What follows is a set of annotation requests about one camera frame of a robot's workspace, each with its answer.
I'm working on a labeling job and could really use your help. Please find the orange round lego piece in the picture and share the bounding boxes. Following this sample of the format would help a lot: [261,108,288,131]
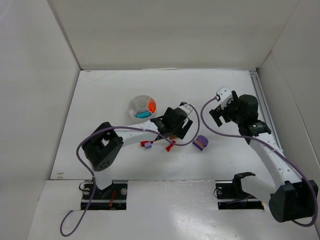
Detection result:
[148,102,156,108]

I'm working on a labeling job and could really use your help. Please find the teal lego brick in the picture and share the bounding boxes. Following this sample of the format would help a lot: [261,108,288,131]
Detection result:
[135,111,151,119]

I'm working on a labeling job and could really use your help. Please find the orange lego wedge piece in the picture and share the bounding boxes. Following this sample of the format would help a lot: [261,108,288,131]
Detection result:
[148,107,156,113]

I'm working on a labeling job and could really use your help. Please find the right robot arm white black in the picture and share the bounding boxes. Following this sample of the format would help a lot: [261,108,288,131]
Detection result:
[209,87,319,227]

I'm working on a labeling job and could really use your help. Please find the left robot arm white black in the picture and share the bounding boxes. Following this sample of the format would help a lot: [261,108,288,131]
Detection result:
[76,102,196,199]

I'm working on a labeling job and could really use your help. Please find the red lego bow piece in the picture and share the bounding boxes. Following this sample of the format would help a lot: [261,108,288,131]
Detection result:
[165,140,176,152]

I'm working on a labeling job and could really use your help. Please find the purple lego butterfly piece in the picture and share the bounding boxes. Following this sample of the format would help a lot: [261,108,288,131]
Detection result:
[192,135,209,151]

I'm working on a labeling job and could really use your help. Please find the white round divided container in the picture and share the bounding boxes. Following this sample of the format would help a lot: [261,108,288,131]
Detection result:
[127,95,157,124]

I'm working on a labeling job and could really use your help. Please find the small lilac lego brick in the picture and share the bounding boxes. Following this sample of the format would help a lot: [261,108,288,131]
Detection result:
[144,141,152,149]

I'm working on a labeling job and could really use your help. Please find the red lego brick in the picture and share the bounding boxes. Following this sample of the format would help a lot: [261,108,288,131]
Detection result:
[140,141,147,147]

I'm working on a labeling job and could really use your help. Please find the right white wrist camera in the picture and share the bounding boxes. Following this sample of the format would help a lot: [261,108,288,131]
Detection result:
[216,86,233,110]

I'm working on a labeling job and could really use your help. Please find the aluminium rail right side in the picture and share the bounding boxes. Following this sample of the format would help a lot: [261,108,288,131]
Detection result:
[249,70,293,179]

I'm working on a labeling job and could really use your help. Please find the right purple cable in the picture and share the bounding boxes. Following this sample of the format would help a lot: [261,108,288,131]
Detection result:
[200,96,319,227]

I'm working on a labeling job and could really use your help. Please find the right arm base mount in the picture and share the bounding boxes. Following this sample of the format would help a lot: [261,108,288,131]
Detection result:
[213,180,264,210]

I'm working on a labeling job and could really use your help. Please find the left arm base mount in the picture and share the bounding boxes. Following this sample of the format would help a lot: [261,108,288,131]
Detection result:
[78,181,128,211]

